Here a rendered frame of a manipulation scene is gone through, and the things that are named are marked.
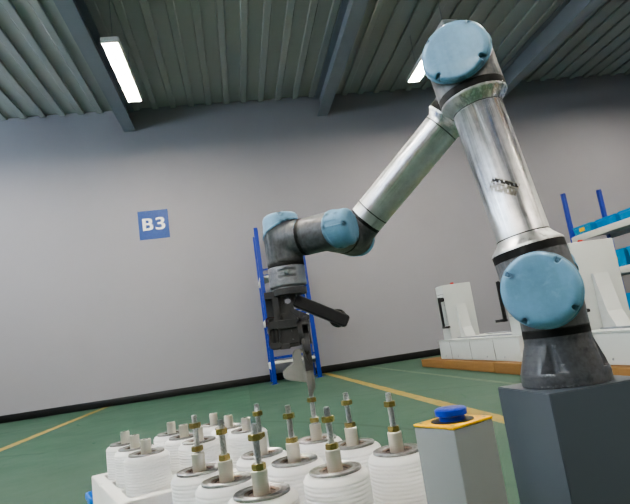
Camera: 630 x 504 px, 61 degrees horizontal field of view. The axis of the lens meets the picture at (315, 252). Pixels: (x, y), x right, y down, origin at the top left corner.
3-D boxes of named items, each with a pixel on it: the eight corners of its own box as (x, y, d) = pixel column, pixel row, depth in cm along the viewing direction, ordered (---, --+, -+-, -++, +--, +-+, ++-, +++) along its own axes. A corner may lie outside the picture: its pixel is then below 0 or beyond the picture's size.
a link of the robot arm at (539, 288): (595, 316, 89) (489, 37, 101) (598, 318, 76) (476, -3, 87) (522, 335, 94) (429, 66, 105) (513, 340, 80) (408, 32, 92)
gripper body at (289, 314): (272, 352, 108) (265, 294, 110) (314, 346, 109) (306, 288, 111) (270, 353, 101) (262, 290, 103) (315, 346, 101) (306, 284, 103)
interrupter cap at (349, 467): (372, 467, 76) (371, 462, 76) (336, 482, 71) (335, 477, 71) (335, 464, 81) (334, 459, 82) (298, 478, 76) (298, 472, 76)
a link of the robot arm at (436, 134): (475, 61, 112) (332, 237, 124) (466, 38, 103) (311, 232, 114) (519, 90, 108) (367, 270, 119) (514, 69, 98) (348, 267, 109)
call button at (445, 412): (452, 419, 70) (449, 403, 70) (475, 421, 67) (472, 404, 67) (430, 426, 68) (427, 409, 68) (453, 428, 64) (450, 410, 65)
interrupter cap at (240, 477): (260, 474, 82) (260, 469, 82) (238, 489, 75) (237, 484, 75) (217, 477, 84) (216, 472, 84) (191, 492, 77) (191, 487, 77)
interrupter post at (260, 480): (257, 493, 71) (254, 467, 72) (274, 492, 71) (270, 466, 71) (250, 499, 69) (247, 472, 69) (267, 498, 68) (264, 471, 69)
